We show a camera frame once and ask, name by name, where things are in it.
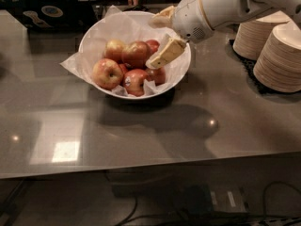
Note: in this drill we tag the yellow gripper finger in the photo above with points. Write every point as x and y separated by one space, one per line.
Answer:
162 18
169 49

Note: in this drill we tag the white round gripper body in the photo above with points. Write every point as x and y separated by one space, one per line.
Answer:
188 19

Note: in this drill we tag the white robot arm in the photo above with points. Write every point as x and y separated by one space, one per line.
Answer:
220 13

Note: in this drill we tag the right dark red apple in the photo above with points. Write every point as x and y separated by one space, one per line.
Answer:
157 75

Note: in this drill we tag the front apple with sticker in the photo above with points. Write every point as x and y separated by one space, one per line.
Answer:
133 81

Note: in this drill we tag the small hidden middle apple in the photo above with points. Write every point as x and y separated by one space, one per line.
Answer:
123 68

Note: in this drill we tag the back left yellow apple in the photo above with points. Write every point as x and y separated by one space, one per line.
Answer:
113 49

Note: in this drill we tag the white bowl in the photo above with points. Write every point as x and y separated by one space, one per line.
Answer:
103 25

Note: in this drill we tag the front left yellow-red apple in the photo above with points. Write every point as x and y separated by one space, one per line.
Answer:
107 73

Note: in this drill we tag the white tissue paper liner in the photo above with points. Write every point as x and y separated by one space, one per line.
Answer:
125 25

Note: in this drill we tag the rear stack paper plates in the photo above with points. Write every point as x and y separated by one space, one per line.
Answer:
252 35

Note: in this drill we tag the stack paper plates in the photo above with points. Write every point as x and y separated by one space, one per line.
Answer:
279 65
252 35

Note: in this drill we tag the black rubber mat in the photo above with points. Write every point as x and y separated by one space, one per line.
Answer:
249 65

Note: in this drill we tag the front stack paper plates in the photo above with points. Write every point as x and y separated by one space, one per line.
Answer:
279 65

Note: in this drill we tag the black laptop with stickers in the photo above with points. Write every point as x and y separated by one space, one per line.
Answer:
51 15

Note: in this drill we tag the power brick under table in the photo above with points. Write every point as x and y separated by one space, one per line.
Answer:
216 200

